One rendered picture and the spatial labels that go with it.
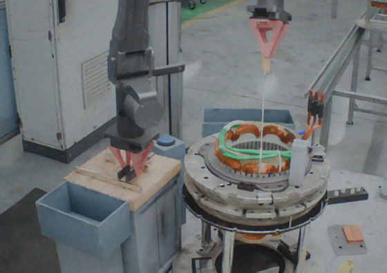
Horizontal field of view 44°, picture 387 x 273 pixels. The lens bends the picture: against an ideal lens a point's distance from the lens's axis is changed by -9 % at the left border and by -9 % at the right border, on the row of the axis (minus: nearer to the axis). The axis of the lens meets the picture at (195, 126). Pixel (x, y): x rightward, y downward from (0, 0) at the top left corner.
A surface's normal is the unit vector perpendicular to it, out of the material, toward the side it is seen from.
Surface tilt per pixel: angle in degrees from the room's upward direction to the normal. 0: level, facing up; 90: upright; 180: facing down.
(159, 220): 90
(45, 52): 90
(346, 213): 0
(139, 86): 7
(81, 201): 90
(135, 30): 105
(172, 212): 90
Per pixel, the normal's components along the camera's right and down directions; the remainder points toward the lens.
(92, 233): -0.46, 0.36
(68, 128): 0.90, 0.18
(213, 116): -0.02, 0.41
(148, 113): 0.47, 0.40
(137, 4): 0.45, 0.59
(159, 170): 0.00, -0.91
